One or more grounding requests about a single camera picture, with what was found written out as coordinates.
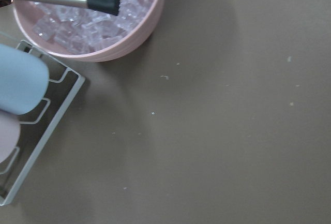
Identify pink bowl with ice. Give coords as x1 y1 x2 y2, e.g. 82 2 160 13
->
13 0 164 62

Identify pastel cup rack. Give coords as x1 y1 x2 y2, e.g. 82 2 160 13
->
1 33 85 206

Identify pink cup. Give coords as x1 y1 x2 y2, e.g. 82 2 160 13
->
1 111 21 162

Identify blue cup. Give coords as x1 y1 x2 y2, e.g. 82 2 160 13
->
1 44 49 115

